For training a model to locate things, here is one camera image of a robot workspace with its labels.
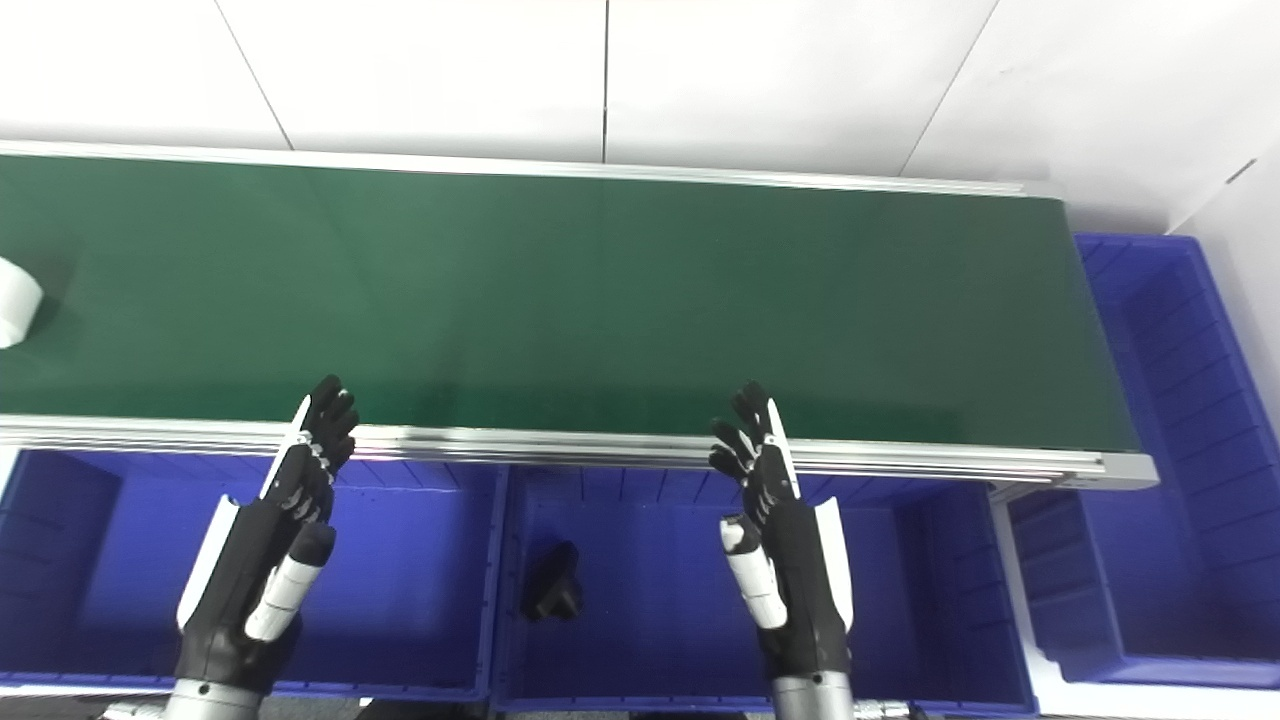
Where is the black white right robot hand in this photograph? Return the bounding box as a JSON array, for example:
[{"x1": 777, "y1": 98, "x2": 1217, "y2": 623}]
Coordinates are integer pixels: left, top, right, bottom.
[{"x1": 708, "y1": 380, "x2": 856, "y2": 683}]

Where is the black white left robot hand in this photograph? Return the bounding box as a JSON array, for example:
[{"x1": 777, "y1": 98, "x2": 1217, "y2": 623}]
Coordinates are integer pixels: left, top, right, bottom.
[{"x1": 175, "y1": 375, "x2": 361, "y2": 697}]

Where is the white cylindrical part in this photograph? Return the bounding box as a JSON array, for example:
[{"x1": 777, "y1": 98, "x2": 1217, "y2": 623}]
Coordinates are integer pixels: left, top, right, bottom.
[{"x1": 0, "y1": 257, "x2": 45, "y2": 350}]

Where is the black plastic part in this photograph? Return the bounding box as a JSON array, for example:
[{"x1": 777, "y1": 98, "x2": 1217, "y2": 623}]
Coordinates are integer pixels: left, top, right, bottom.
[{"x1": 519, "y1": 541, "x2": 585, "y2": 624}]

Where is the green conveyor belt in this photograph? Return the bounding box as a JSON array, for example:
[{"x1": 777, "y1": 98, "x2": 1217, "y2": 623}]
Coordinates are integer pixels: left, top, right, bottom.
[
  {"x1": 0, "y1": 140, "x2": 1161, "y2": 493},
  {"x1": 0, "y1": 155, "x2": 1142, "y2": 453}
]

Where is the large blue plastic bin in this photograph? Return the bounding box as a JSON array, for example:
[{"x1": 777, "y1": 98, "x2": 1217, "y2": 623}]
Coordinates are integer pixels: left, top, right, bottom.
[{"x1": 1004, "y1": 233, "x2": 1280, "y2": 691}]

